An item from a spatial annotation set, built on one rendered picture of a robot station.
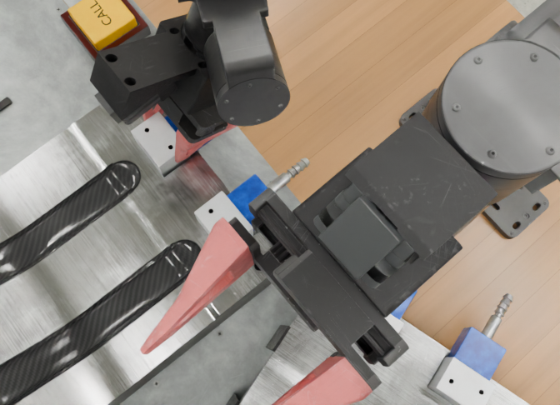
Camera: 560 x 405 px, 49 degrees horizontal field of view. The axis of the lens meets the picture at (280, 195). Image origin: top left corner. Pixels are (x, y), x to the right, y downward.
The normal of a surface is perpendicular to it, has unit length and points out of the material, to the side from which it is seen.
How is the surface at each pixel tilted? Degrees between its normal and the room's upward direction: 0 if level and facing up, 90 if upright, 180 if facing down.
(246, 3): 14
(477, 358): 0
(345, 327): 2
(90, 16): 0
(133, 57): 30
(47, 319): 20
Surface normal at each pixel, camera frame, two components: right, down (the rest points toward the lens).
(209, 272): -0.26, 0.00
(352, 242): -0.44, 0.18
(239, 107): 0.24, 0.85
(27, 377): 0.35, -0.56
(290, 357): 0.04, -0.27
